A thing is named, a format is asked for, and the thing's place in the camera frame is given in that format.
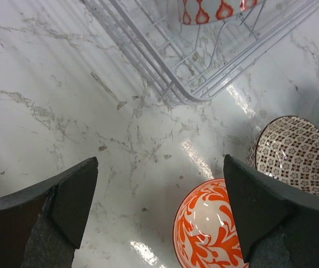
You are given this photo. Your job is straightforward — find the orange floral bowl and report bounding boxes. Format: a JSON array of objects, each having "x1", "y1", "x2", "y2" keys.
[{"x1": 173, "y1": 178, "x2": 249, "y2": 267}]

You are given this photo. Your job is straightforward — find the blue patterned bowl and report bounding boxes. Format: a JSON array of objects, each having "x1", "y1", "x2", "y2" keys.
[{"x1": 177, "y1": 0, "x2": 263, "y2": 25}]

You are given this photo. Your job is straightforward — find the clear wire dish rack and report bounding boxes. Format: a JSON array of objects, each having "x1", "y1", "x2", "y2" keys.
[{"x1": 84, "y1": 1, "x2": 319, "y2": 106}]

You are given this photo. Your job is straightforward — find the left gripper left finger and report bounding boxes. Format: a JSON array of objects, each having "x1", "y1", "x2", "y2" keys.
[{"x1": 0, "y1": 157, "x2": 98, "y2": 267}]

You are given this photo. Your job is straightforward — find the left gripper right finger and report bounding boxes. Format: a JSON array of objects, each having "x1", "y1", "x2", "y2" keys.
[{"x1": 223, "y1": 155, "x2": 319, "y2": 267}]

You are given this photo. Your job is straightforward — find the brown patterned bowl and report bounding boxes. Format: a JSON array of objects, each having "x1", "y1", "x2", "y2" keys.
[{"x1": 246, "y1": 116, "x2": 319, "y2": 196}]

